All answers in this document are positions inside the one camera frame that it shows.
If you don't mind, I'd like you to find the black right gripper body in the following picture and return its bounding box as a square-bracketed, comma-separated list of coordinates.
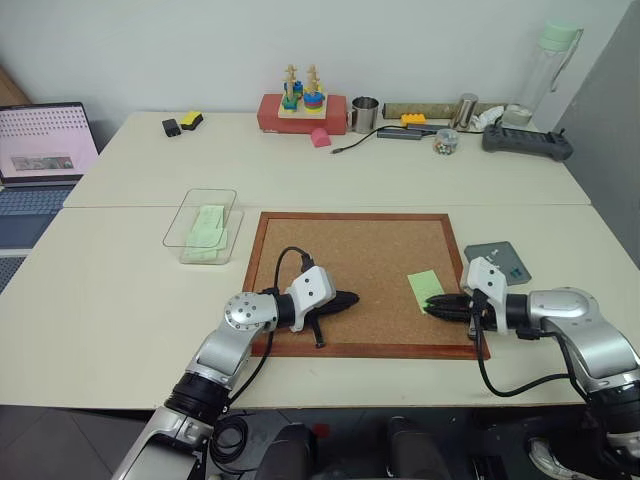
[462, 289, 485, 342]

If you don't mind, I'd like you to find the clear bottle with green lid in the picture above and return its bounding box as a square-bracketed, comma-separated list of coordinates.
[500, 19, 585, 129]

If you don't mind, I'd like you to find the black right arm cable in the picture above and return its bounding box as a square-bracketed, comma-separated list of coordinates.
[468, 289, 594, 399]

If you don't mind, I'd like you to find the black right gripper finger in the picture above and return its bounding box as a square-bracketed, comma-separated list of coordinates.
[428, 303, 471, 323]
[422, 293, 469, 308]

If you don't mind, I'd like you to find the dark grey handheld controller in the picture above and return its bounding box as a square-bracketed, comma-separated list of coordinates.
[480, 122, 575, 163]

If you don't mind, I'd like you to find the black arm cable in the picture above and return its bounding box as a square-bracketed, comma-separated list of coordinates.
[252, 246, 314, 357]
[468, 289, 594, 399]

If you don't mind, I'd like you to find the brown cardboard piece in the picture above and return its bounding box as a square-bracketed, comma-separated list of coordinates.
[0, 63, 32, 107]

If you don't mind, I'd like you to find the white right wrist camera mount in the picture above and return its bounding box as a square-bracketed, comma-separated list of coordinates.
[459, 256, 509, 307]

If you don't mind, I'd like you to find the white crumpled object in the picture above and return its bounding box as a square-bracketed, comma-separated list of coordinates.
[469, 105, 507, 131]

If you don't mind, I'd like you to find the grey flat tray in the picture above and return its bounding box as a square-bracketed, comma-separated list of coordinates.
[463, 241, 533, 288]

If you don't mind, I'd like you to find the stack of green notes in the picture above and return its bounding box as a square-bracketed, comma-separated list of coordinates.
[183, 204, 230, 262]

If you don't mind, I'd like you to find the metal mug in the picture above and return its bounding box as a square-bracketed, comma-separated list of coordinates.
[347, 96, 381, 134]

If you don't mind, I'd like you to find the red rectangular box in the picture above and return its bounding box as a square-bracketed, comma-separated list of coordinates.
[256, 93, 349, 137]

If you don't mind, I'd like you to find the white and grey shoe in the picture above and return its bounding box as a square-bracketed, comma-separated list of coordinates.
[527, 436, 569, 475]

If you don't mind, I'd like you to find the coiled black cable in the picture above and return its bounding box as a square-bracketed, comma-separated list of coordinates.
[208, 408, 252, 469]

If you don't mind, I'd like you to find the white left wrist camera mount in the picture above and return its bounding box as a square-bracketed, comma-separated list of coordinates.
[286, 266, 338, 334]

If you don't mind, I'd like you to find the wood-framed cork board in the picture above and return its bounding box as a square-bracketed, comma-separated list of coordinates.
[243, 212, 493, 361]

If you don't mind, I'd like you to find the open laptop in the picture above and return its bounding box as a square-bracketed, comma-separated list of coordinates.
[0, 102, 102, 250]

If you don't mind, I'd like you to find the yellow and black sponge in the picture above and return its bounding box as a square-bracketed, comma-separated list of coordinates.
[179, 110, 206, 133]

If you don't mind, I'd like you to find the grey USB hub with cable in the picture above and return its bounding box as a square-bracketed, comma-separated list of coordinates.
[331, 125, 439, 155]

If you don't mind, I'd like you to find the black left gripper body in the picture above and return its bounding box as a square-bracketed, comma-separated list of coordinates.
[301, 297, 341, 327]

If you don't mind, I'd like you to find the wooden ring stacking toy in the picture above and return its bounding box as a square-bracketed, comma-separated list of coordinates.
[277, 63, 328, 121]

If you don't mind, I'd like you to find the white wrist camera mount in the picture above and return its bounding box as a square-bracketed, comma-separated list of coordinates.
[286, 266, 338, 334]
[459, 256, 509, 307]

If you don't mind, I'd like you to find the green paper note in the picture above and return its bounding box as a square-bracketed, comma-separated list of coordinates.
[406, 270, 447, 316]

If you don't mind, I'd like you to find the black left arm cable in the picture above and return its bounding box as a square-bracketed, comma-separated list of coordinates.
[252, 246, 314, 357]

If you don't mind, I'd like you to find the clear plastic box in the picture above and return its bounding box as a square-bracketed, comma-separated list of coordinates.
[162, 188, 246, 266]

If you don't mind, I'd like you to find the shiny metal cylinder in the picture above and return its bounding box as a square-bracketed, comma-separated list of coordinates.
[451, 92, 481, 133]

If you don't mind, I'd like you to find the dark grey partition panel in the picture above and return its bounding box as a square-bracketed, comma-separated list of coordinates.
[553, 0, 640, 251]

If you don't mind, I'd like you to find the dark rounded shape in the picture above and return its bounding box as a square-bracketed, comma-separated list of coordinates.
[257, 422, 317, 480]
[383, 416, 452, 480]

